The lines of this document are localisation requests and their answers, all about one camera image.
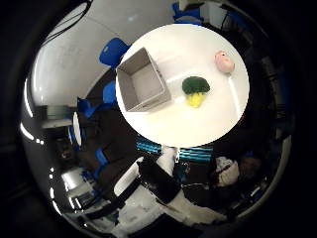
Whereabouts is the small white round table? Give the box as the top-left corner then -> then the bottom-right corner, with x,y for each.
71,111 -> 82,147

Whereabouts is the grey plastic container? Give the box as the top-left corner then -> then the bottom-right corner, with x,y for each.
115,47 -> 172,113

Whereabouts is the pink pig plush toy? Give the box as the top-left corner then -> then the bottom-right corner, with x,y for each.
214,50 -> 236,74

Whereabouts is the cyan striped object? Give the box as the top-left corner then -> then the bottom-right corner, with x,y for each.
135,137 -> 214,163

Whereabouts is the black cable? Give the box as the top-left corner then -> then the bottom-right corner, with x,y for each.
42,0 -> 94,48

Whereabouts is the green and yellow broccoli toy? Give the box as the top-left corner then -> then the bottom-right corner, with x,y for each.
181,75 -> 211,109

